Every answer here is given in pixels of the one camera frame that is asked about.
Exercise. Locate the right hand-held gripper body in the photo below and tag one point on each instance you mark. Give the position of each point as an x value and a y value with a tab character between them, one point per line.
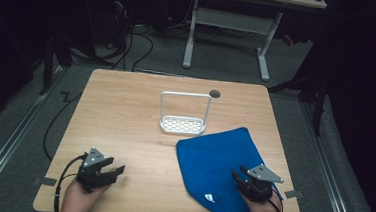
258	186

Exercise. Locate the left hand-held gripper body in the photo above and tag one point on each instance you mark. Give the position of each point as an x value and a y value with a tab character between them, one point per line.
90	174

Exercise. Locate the blue cloth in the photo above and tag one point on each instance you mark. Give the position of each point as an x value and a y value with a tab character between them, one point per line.
210	161

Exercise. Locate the white plastic rack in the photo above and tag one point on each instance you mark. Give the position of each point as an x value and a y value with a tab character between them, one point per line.
182	125

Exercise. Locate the grey tape piece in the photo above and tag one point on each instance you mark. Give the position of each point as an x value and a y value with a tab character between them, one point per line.
293	194
48	181

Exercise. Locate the grey table grommet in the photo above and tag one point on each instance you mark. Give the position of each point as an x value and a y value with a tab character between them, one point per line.
215	94

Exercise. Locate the black metal stand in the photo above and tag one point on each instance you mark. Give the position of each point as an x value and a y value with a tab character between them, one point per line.
49	66
318	105

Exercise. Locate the small red object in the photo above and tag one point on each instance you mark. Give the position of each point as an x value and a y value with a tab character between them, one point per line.
288	39

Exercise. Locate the dark computer tower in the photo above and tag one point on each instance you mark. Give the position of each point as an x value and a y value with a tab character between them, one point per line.
113	17

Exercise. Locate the metal floor rail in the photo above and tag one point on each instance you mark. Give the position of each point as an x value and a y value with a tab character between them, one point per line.
9	143
330	169

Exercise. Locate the white desk frame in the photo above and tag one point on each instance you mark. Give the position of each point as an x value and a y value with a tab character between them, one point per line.
230	20

